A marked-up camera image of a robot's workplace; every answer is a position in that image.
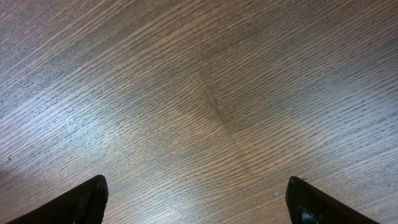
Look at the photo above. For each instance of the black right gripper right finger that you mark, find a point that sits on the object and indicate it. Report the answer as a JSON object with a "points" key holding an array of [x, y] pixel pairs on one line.
{"points": [[308, 204]]}

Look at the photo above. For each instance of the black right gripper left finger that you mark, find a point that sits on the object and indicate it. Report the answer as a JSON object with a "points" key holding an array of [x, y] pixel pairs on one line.
{"points": [[84, 204]]}

